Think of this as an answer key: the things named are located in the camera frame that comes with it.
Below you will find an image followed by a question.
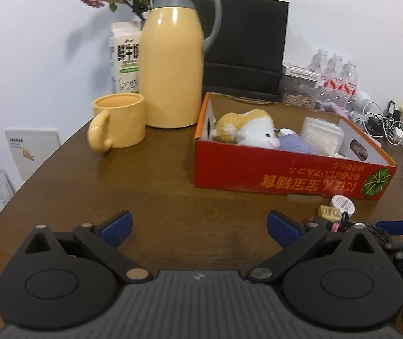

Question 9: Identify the yellow ceramic mug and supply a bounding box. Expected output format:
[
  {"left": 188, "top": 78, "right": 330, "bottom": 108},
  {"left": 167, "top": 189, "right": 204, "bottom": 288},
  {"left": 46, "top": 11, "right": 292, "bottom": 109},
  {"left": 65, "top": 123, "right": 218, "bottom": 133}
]
[{"left": 87, "top": 93, "right": 147, "bottom": 155}]

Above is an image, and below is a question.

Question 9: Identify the clear snack container white lid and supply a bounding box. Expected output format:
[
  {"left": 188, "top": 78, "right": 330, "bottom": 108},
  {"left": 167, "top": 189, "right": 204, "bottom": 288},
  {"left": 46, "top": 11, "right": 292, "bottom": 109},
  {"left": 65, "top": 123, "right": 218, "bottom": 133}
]
[{"left": 280, "top": 63, "right": 324, "bottom": 110}]

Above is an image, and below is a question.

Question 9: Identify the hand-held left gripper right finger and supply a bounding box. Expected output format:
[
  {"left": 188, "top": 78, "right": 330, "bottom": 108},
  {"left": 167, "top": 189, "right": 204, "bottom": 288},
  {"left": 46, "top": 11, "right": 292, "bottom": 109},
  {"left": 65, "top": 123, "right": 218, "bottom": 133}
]
[{"left": 247, "top": 211, "right": 376, "bottom": 284}]

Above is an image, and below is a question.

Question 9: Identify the purple fluffy cloth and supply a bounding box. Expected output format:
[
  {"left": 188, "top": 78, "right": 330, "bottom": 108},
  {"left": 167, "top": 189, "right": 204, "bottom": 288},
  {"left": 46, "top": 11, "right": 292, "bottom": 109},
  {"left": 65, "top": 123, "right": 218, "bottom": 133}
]
[{"left": 316, "top": 101, "right": 351, "bottom": 116}]

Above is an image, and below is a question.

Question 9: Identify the small round white tin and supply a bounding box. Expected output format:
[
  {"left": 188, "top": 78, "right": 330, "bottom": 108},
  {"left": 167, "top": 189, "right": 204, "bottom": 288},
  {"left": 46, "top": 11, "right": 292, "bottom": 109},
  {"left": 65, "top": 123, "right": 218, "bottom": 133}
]
[{"left": 330, "top": 195, "right": 355, "bottom": 216}]

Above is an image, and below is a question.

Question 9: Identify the clear plastic container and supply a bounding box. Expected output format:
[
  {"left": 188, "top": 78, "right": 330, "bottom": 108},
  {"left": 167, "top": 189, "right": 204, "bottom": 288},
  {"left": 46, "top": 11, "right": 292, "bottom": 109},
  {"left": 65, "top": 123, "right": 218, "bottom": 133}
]
[{"left": 300, "top": 116, "right": 345, "bottom": 157}]

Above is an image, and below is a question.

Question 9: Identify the tangle of charger cables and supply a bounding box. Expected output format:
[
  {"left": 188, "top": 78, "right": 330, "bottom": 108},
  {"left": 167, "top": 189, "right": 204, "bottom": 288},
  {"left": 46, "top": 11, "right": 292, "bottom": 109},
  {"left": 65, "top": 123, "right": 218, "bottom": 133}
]
[{"left": 362, "top": 102, "right": 403, "bottom": 146}]

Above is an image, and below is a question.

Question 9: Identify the black paper bag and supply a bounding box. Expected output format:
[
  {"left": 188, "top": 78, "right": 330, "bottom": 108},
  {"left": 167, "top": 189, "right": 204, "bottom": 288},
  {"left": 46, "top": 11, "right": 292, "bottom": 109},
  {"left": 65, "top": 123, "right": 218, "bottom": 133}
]
[{"left": 191, "top": 0, "right": 290, "bottom": 104}]

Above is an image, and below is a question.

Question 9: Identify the black power adapter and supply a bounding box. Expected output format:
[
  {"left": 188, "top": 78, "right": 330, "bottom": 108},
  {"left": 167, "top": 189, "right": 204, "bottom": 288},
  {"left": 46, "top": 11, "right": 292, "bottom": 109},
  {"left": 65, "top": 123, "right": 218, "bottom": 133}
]
[{"left": 385, "top": 101, "right": 402, "bottom": 121}]

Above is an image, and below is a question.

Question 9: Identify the white milk carton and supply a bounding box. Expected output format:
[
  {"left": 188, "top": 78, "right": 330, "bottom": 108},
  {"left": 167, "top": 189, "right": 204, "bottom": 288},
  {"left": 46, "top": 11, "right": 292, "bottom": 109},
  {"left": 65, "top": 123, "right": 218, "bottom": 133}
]
[{"left": 108, "top": 21, "right": 143, "bottom": 95}]

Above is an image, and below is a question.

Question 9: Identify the yellow and white plush toy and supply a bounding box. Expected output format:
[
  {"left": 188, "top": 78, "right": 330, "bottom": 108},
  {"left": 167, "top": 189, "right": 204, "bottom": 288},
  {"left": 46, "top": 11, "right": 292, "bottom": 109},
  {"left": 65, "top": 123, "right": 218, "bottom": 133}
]
[{"left": 211, "top": 109, "right": 281, "bottom": 150}]

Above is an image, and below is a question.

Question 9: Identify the red cardboard box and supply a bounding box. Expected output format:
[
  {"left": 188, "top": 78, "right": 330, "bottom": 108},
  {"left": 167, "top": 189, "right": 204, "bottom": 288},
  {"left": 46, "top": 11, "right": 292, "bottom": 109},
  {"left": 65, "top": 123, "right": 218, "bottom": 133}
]
[{"left": 193, "top": 92, "right": 399, "bottom": 202}]

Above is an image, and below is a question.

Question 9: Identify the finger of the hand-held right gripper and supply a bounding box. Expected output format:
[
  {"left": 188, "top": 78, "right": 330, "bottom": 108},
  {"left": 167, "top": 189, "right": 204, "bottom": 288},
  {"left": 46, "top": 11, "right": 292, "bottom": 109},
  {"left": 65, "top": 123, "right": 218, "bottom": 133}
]
[{"left": 376, "top": 218, "right": 403, "bottom": 236}]

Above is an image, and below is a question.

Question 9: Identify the yellow thermos jug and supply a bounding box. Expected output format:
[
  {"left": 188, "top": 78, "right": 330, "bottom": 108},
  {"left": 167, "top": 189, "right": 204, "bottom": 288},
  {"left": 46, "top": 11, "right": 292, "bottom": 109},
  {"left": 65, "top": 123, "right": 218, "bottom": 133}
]
[{"left": 139, "top": 0, "right": 223, "bottom": 129}]

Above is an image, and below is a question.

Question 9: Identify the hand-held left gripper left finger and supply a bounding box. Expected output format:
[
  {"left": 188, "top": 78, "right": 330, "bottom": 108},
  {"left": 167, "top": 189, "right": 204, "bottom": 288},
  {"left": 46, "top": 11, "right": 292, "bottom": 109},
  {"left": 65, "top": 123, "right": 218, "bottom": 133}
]
[{"left": 24, "top": 211, "right": 152, "bottom": 284}]

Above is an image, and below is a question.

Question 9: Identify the purple knit pouch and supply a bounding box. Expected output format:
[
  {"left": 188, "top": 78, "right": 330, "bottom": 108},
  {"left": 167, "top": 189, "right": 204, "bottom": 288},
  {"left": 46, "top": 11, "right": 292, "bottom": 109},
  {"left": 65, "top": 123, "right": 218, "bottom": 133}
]
[{"left": 277, "top": 134, "right": 322, "bottom": 156}]

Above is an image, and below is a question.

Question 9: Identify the small yellow block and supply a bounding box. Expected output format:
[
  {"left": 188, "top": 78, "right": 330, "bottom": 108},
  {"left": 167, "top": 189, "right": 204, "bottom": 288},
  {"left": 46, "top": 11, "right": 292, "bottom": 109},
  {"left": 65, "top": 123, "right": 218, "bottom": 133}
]
[{"left": 316, "top": 205, "right": 342, "bottom": 219}]

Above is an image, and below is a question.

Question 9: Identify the white board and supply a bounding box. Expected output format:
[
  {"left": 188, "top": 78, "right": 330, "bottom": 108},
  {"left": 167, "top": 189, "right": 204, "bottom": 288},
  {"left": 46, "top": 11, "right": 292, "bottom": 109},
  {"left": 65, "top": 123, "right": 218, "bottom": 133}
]
[{"left": 5, "top": 128, "right": 61, "bottom": 181}]

